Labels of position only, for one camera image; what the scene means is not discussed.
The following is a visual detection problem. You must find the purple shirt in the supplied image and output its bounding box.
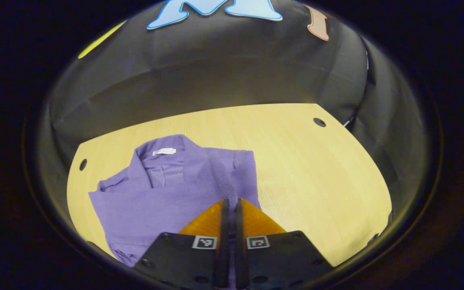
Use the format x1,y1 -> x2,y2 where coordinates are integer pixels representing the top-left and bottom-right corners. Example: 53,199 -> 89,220
88,134 -> 261,268

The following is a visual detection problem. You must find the black backdrop cloth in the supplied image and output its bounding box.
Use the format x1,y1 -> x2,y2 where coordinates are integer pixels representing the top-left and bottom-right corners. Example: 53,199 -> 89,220
39,0 -> 432,242

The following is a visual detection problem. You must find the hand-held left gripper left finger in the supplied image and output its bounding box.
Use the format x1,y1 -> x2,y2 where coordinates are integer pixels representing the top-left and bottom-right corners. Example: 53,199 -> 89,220
135,198 -> 230,290

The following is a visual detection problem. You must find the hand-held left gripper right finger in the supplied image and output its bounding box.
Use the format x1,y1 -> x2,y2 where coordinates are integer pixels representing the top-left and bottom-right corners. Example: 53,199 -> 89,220
236,198 -> 334,290

